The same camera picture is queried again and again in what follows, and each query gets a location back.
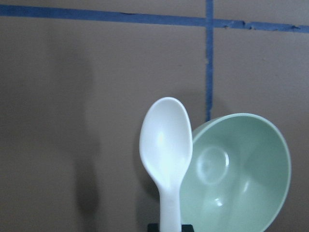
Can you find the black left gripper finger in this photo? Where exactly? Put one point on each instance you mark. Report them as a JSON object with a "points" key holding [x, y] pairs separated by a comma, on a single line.
{"points": [[158, 228]]}

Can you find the white plastic spoon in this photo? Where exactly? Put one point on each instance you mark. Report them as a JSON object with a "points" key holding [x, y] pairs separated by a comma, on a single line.
{"points": [[166, 149]]}

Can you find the mint green bowl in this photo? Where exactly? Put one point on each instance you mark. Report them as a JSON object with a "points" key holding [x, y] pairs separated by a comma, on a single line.
{"points": [[239, 175]]}

